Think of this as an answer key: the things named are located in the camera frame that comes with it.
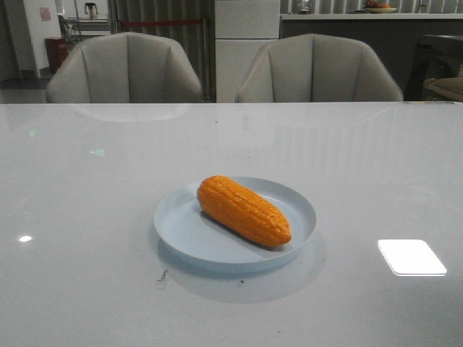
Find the orange toy corn cob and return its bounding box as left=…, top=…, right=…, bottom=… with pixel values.
left=197, top=176, right=292, bottom=247

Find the light blue round plate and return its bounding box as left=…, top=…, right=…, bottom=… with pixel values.
left=154, top=176, right=317, bottom=273

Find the grey armchair right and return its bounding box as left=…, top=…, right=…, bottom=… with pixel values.
left=235, top=33, right=403, bottom=103

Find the grey armchair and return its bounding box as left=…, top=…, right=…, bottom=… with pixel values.
left=46, top=32, right=203, bottom=103
left=235, top=33, right=403, bottom=103

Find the white cabinet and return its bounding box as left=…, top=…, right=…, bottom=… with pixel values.
left=214, top=1, right=280, bottom=103

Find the grey armchair left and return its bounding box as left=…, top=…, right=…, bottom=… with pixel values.
left=46, top=32, right=203, bottom=103

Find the red barrier belt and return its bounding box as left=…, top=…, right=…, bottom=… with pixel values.
left=121, top=17, right=208, bottom=27

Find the background metal table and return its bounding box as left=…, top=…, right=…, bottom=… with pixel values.
left=55, top=0, right=111, bottom=43

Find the dark grey counter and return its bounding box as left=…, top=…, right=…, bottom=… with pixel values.
left=280, top=14, right=462, bottom=94

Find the fruit bowl on counter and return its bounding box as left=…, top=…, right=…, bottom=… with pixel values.
left=363, top=0, right=396, bottom=14

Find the beige cushion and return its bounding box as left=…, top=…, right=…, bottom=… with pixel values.
left=423, top=77, right=462, bottom=102

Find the pink wall notice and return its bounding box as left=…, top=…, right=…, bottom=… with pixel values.
left=40, top=7, right=51, bottom=22

